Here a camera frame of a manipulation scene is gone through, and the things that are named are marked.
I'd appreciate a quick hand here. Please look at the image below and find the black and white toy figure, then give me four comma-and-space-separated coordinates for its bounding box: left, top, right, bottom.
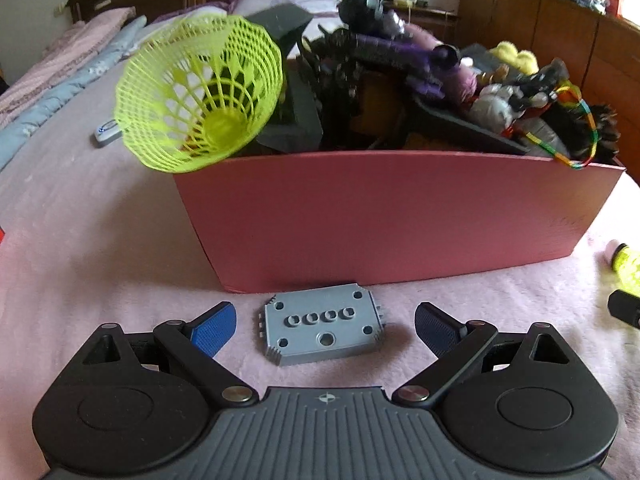
337, 0, 408, 36

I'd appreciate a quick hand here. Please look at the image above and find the pink quilt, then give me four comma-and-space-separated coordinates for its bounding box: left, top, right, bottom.
0, 6, 137, 116

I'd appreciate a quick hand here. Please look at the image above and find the grey studded plate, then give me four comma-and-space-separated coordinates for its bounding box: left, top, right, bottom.
258, 282, 388, 367

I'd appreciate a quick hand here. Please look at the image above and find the large yellow-green shuttlecock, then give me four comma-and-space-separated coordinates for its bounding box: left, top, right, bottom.
114, 12, 285, 175

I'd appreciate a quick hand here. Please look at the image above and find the light blue floral quilt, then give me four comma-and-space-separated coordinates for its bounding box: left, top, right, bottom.
0, 16, 148, 171

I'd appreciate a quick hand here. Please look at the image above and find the wooden nightstand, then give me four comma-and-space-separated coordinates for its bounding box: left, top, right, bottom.
385, 5, 461, 43

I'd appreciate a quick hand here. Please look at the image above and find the red and white toy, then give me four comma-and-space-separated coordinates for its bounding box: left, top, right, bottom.
470, 82, 523, 136

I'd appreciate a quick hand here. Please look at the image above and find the pink cardboard box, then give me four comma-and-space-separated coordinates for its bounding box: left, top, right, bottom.
172, 149, 627, 295

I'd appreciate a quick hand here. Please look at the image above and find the pink pouch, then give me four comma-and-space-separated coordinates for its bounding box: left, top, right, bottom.
440, 67, 481, 106

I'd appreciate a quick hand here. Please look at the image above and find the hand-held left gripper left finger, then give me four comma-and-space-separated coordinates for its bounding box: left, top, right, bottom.
62, 301, 258, 406

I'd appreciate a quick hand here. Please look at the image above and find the multicoloured cord bracelet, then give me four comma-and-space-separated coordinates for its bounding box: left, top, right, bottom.
505, 82, 598, 171

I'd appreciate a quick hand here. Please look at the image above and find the white remote control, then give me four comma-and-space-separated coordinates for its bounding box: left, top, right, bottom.
92, 119, 122, 148

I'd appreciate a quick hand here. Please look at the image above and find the purple toy robot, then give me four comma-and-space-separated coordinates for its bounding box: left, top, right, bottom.
320, 27, 461, 101

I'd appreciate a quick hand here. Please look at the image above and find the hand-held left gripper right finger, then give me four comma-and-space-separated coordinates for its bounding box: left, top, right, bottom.
391, 302, 596, 406

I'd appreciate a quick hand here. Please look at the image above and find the black furry ball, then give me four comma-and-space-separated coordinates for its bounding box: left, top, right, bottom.
542, 102, 623, 166

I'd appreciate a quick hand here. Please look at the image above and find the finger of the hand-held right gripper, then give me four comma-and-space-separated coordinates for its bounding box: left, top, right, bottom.
607, 290, 640, 331

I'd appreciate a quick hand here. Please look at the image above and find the wooden dresser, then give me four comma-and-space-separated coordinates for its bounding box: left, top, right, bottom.
457, 0, 640, 181

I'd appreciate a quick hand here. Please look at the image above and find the yellow plush toy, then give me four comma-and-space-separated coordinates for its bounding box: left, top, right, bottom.
487, 41, 541, 78

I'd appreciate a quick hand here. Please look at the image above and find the black cardboard piece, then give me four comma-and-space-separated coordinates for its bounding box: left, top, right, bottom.
247, 2, 323, 153

